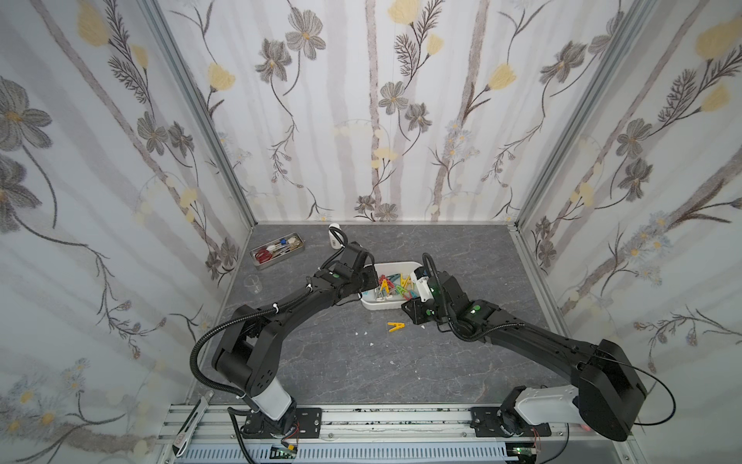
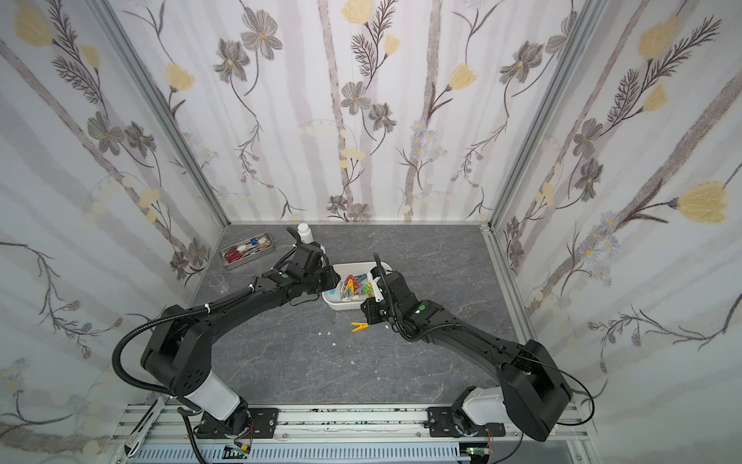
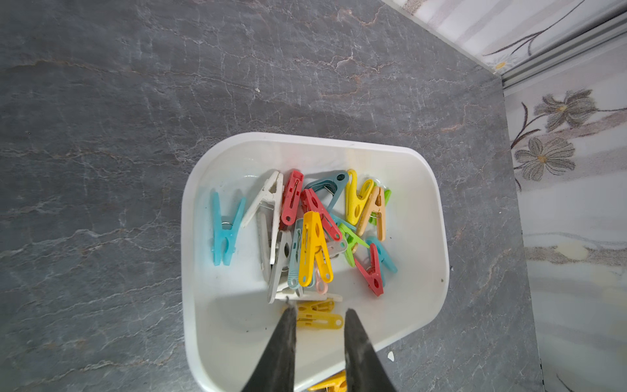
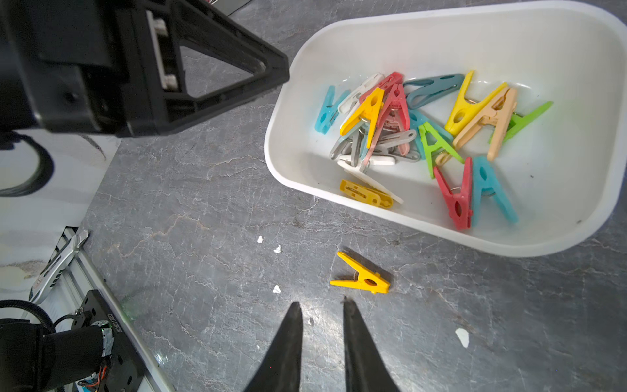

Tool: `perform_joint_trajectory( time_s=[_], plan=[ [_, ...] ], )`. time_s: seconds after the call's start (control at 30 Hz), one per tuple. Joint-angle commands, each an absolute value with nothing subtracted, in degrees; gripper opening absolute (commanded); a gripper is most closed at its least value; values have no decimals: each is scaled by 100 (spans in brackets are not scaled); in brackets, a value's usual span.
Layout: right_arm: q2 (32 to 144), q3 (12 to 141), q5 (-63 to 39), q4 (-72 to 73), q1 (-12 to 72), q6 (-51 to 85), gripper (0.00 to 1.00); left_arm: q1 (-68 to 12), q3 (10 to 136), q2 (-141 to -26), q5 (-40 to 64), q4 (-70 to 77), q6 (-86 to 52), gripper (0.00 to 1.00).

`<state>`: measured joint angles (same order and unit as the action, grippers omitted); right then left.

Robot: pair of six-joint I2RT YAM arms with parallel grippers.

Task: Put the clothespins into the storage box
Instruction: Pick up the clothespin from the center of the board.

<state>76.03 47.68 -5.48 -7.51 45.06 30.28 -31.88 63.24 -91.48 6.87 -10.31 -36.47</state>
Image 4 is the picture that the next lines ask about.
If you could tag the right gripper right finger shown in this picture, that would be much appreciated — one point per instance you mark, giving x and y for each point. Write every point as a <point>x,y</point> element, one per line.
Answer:
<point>365,368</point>

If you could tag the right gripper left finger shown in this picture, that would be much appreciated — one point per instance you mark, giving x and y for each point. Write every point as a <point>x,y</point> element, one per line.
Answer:
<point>280,370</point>

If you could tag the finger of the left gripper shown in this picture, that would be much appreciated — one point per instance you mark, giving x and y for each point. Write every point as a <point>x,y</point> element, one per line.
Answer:
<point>168,113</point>
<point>200,26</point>

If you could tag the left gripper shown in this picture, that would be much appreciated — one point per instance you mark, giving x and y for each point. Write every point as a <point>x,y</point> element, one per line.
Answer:
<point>72,67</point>

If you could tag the white clothespin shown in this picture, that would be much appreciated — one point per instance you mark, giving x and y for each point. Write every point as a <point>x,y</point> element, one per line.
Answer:
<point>353,97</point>
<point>368,180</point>

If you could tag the yellow clothespin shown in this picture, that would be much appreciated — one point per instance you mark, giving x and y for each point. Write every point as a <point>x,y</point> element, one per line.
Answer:
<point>366,195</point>
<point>364,279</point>
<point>368,111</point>
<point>463,111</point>

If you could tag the white clothespin bottom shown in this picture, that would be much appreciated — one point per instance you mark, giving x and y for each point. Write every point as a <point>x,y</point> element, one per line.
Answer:
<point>368,180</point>

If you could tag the red clothespin pile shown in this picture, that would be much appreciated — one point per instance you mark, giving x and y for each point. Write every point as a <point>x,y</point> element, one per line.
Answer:
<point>385,84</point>

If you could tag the grey clothespin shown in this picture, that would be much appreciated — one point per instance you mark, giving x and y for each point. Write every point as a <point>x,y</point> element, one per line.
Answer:
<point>352,148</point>

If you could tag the teal clothespin bottom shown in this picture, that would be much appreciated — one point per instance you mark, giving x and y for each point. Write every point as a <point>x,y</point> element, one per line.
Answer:
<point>485,181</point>

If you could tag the dark teal clothespin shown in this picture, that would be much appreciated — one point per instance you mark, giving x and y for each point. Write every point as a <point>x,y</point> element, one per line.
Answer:
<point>428,90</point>

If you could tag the tan clothespin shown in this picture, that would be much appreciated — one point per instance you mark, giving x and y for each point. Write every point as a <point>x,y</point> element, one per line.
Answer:
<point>496,113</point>

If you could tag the green clothespin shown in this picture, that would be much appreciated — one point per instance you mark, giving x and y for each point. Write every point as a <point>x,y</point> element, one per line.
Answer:
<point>518,122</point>
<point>432,142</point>

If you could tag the pink clothespin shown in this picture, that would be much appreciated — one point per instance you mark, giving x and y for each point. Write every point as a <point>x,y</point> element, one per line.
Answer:
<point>391,126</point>

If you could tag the white storage box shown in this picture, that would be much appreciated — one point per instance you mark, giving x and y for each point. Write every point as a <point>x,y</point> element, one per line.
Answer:
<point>563,172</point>

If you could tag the aluminium front rail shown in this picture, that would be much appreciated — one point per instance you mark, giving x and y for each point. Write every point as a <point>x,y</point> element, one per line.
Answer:
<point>81,298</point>

